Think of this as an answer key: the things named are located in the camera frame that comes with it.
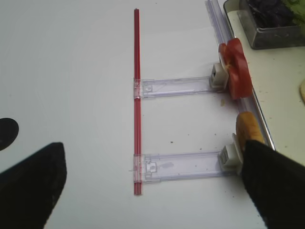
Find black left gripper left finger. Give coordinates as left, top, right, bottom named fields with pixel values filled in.
left=0, top=142, right=67, bottom=229

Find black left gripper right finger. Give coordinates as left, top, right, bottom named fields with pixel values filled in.
left=241, top=140, right=305, bottom=229

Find red tomato slice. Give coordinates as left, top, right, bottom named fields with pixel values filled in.
left=218, top=38, right=253, bottom=100

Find green lettuce pile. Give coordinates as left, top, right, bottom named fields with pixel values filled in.
left=285, top=0, right=305, bottom=23

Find white lower pusher block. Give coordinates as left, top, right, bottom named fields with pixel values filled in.
left=218, top=133, right=244, bottom=175

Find white pusher block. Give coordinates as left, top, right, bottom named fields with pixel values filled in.
left=210, top=53, right=229, bottom=91
left=218, top=133, right=244, bottom=175

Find bun half at left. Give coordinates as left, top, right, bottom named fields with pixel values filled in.
left=236, top=112, right=265, bottom=152

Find metal serving tray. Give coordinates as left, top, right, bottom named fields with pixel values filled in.
left=223, top=0, right=305, bottom=164

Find white upper pusher block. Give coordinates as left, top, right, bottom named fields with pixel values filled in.
left=210, top=53, right=229, bottom=91

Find left lower clear pusher track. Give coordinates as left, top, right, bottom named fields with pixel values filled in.
left=132, top=152, right=235, bottom=183

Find clear pusher track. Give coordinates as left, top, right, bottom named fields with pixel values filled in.
left=132, top=152, right=235, bottom=183
left=133, top=77, right=225, bottom=99

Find left upper clear pusher track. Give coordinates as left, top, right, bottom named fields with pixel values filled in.
left=133, top=77, right=225, bottom=99

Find clear plastic salad container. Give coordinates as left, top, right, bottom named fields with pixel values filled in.
left=238, top=0, right=305, bottom=50

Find left clear long divider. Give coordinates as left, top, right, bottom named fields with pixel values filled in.
left=206, top=0, right=275, bottom=150

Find purple cabbage shreds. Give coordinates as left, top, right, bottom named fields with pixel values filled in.
left=247, top=0, right=294, bottom=29

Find left red rail strip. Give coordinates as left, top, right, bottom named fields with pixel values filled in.
left=133, top=9, right=142, bottom=196

